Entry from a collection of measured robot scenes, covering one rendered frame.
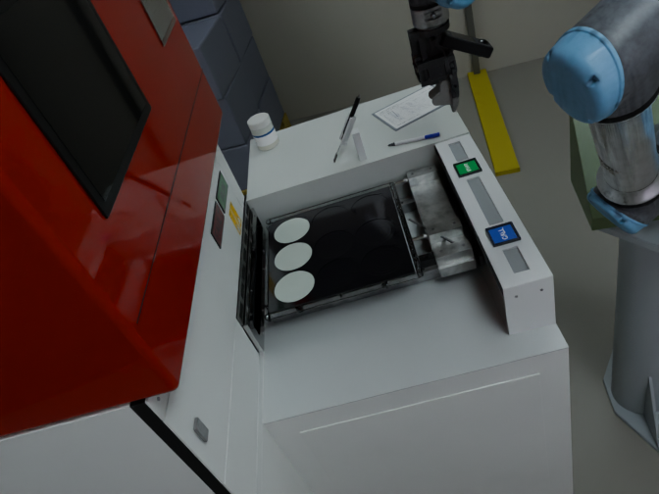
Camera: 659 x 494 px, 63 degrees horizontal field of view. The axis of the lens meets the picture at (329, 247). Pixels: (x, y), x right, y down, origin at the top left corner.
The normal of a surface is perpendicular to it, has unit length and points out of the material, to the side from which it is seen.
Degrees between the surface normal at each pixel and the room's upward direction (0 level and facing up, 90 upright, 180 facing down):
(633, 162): 112
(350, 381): 0
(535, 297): 90
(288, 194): 90
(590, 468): 0
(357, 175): 90
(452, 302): 0
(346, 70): 90
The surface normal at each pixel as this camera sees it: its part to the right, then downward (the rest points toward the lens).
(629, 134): 0.07, 0.89
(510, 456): 0.08, 0.63
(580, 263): -0.30, -0.72
